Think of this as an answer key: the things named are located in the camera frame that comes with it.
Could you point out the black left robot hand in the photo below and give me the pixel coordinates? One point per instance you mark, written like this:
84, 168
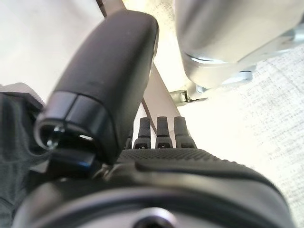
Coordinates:
107, 71

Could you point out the dark grey fabric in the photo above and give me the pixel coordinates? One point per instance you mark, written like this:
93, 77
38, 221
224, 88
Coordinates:
14, 147

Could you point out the silver robot leg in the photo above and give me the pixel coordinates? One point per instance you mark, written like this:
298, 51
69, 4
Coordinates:
228, 35

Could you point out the grey striped area rug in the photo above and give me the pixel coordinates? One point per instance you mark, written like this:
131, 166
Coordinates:
273, 114

